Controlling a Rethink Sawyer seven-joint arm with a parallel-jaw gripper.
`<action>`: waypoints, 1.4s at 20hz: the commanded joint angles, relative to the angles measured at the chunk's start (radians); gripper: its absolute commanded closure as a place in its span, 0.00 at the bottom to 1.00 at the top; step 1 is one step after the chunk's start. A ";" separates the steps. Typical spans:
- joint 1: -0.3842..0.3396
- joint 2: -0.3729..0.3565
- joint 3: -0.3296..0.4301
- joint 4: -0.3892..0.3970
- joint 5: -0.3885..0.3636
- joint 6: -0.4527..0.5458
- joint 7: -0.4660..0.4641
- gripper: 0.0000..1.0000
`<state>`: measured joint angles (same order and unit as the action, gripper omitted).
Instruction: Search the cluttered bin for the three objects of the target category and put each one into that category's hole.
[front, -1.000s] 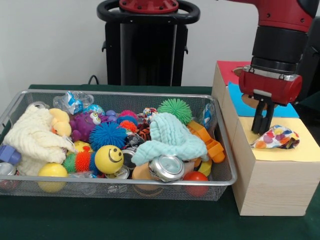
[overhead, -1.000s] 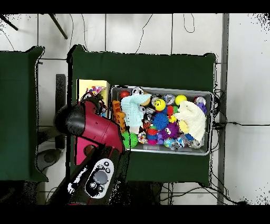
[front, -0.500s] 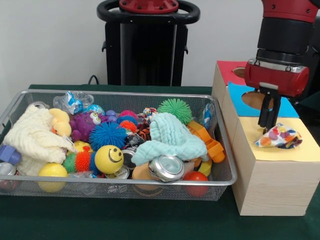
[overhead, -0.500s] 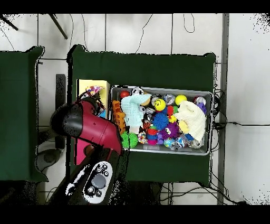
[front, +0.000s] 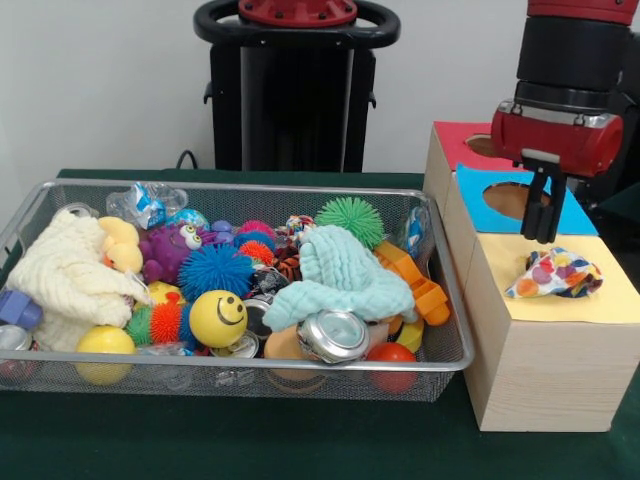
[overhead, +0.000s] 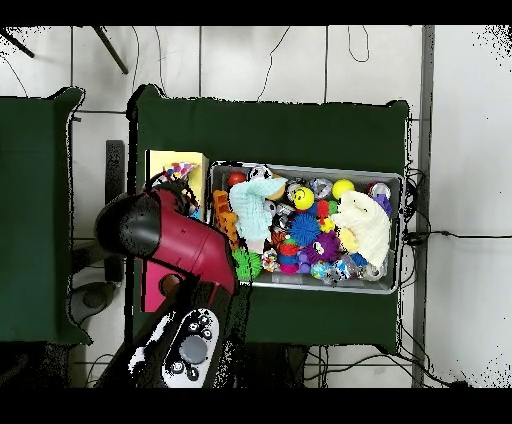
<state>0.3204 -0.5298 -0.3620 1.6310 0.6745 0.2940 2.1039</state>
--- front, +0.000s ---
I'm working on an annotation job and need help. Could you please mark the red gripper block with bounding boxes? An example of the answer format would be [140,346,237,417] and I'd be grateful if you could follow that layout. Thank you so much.
[489,99,625,245]

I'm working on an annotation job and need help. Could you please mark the colourful dotted cloth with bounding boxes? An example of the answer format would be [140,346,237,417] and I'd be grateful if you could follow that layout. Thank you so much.
[503,247,605,300]

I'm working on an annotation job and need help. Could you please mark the wooden box with three holes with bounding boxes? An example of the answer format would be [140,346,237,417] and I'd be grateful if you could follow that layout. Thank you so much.
[422,120,640,432]

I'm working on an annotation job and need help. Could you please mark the dark green table cloth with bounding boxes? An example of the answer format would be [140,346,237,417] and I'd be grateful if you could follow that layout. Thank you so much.
[594,182,640,216]
[0,168,640,480]

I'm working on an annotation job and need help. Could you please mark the orange plastic toy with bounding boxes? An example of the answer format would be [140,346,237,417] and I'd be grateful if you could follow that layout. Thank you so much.
[374,239,451,327]

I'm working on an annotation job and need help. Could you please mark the green spiky rubber ball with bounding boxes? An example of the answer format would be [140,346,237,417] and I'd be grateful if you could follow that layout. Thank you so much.
[314,196,385,251]

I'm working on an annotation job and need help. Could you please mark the red ball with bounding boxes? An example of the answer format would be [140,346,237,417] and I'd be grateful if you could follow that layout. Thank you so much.
[369,342,420,394]

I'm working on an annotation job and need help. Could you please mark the light blue muslin cloth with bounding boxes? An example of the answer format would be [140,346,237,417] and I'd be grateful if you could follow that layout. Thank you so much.
[262,223,419,332]

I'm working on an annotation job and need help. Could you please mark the crushed silver can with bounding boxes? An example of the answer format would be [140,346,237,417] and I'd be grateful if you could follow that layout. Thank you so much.
[295,309,372,365]

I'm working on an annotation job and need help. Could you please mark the blue spiky rubber ball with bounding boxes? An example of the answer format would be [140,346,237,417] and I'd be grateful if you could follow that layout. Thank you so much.
[177,243,256,303]

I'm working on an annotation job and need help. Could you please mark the yellow smiley face ball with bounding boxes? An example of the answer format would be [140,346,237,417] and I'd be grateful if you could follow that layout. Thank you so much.
[188,289,250,349]

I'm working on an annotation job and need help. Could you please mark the purple monster toy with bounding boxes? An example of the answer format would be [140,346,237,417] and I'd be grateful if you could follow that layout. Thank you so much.
[138,222,236,286]

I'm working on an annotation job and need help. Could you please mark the plain yellow ball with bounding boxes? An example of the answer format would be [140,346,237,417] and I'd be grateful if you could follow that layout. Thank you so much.
[75,324,137,386]

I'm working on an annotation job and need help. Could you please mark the cream muslin cloth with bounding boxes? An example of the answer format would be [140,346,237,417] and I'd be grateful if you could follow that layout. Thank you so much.
[5,207,151,353]

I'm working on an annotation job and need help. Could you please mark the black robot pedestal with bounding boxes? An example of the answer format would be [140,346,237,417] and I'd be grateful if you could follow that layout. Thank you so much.
[193,0,401,174]

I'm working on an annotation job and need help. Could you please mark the shallow wire mesh bin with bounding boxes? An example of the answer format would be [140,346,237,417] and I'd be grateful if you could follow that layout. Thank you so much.
[0,178,476,404]

